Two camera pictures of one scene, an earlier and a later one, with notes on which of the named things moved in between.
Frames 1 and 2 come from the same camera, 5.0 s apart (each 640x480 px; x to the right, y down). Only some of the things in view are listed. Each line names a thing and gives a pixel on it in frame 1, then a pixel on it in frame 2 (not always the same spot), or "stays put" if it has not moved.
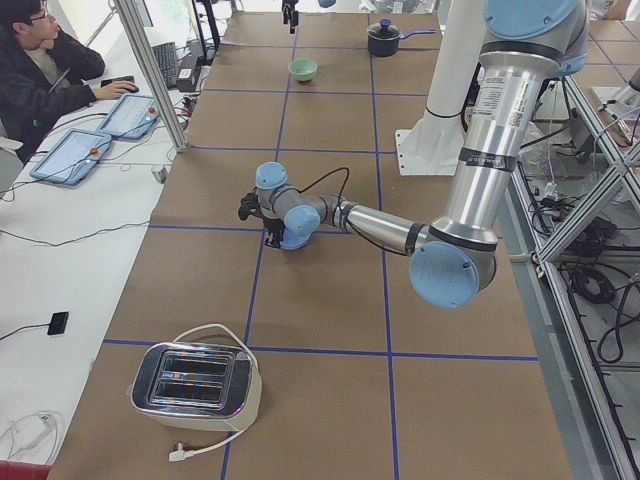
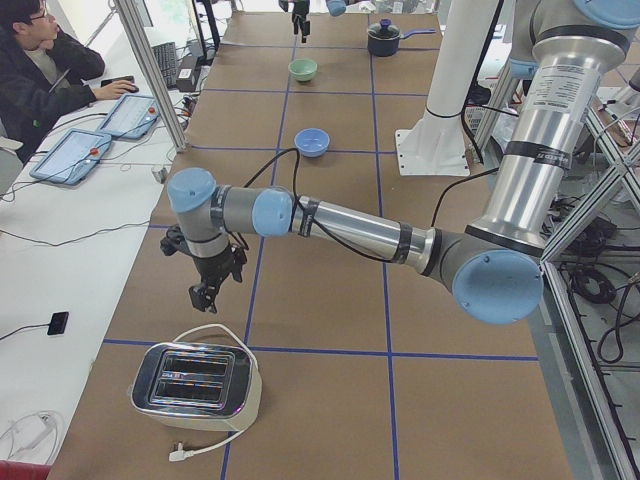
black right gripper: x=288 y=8 -> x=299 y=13
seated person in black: x=44 y=75 stays put
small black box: x=58 y=322 stays put
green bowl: x=302 y=69 stays put
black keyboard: x=166 y=56 stays put
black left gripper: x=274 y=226 -> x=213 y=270
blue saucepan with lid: x=384 y=37 stays put
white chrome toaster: x=197 y=386 stays put
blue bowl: x=295 y=235 -> x=312 y=142
